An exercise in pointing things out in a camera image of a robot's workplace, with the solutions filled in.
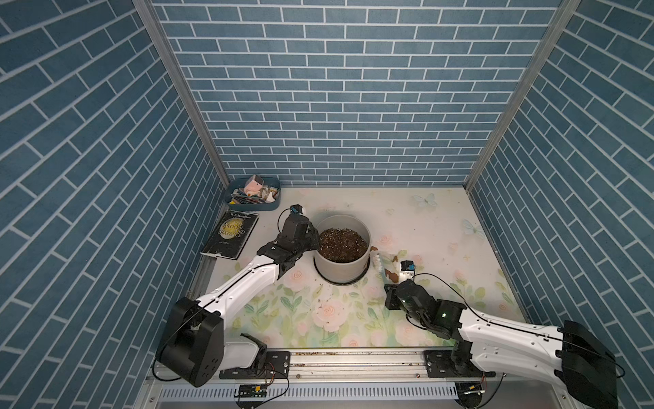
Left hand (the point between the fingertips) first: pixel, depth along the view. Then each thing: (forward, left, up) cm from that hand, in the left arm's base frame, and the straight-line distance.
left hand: (322, 233), depth 85 cm
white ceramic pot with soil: (-3, -8, -7) cm, 10 cm away
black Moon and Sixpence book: (+9, +38, -15) cm, 42 cm away
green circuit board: (-42, +19, -19) cm, 50 cm away
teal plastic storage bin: (+28, +37, -13) cm, 48 cm away
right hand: (-16, -20, -9) cm, 27 cm away
